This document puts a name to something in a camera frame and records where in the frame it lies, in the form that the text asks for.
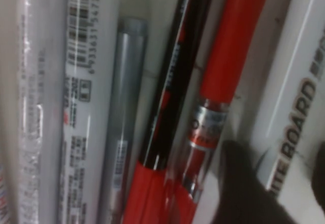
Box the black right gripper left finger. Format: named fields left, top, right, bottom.
left=213, top=139, right=325, bottom=224

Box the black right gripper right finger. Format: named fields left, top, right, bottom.
left=310, top=146, right=325, bottom=203

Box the black and red pen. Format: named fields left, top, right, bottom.
left=121, top=0, right=218, bottom=224

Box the red gel pen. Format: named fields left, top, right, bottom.
left=165, top=0, right=270, bottom=224

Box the grey pen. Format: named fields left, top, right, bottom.
left=97, top=17, right=148, bottom=224

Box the white whiteboard marker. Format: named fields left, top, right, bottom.
left=251, top=0, right=325, bottom=202

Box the barcode white marker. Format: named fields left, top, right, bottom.
left=54, top=0, right=125, bottom=224

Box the shrink-wrapped white marker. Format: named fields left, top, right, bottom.
left=14, top=0, right=69, bottom=224

